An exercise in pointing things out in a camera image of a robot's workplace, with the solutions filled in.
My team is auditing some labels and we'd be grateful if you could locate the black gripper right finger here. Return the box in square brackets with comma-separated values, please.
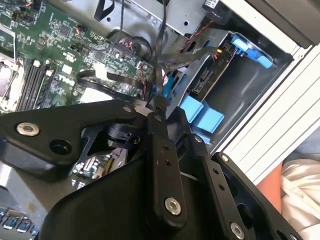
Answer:
[166, 106, 305, 240]

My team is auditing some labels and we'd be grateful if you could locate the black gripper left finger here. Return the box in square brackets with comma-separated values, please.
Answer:
[0, 99, 189, 230]

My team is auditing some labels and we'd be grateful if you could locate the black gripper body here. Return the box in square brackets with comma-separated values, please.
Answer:
[41, 157, 217, 240]

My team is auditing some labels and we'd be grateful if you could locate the hard disk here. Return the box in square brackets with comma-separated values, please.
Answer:
[178, 33, 253, 124]

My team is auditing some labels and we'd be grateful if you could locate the black data wire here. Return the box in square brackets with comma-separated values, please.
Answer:
[149, 0, 173, 112]

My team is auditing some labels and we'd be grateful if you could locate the black power wire with connector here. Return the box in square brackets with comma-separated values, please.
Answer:
[158, 43, 240, 72]

